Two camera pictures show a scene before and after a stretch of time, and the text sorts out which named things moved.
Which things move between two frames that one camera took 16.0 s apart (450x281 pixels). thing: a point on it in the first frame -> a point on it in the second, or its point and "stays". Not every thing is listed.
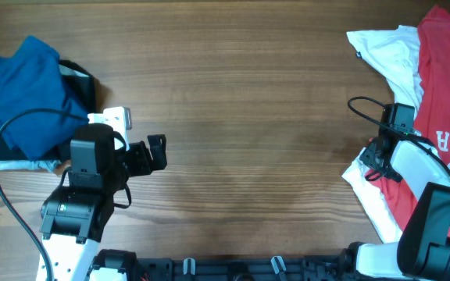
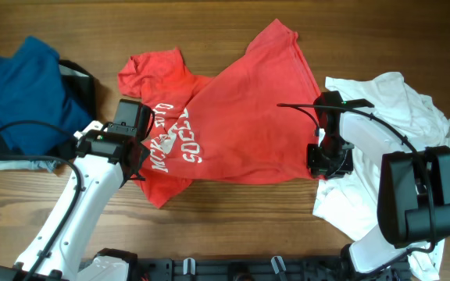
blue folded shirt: [30, 78] stays
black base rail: [341, 268] stays
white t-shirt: [398, 51] -> [349, 204]
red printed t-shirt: [445, 107] -> [251, 123]
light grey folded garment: [48, 165] stays
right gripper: [366, 158] -> [316, 167]
